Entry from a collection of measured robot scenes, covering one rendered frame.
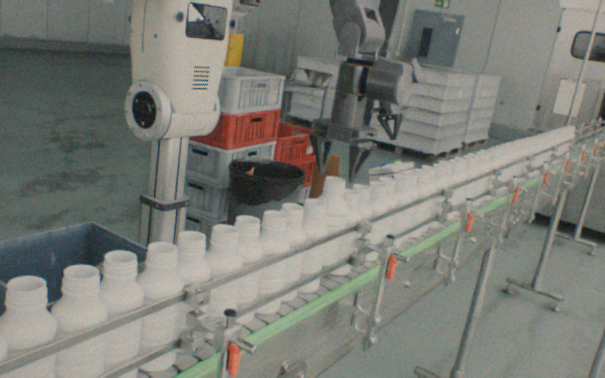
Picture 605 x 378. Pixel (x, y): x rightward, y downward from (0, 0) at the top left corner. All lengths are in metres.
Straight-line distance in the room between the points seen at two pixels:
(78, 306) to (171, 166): 0.98
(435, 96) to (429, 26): 4.48
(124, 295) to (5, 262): 0.65
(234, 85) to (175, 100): 1.97
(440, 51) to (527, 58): 1.64
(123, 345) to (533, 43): 10.98
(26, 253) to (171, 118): 0.47
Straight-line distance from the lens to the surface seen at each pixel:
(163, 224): 1.65
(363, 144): 1.00
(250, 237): 0.87
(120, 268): 0.70
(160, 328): 0.77
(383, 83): 0.97
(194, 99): 1.55
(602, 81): 5.71
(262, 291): 0.94
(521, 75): 11.49
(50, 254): 1.39
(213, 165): 3.61
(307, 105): 8.72
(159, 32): 1.49
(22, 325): 0.65
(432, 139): 7.73
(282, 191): 3.19
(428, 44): 12.02
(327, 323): 1.10
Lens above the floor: 1.46
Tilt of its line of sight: 16 degrees down
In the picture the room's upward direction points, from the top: 9 degrees clockwise
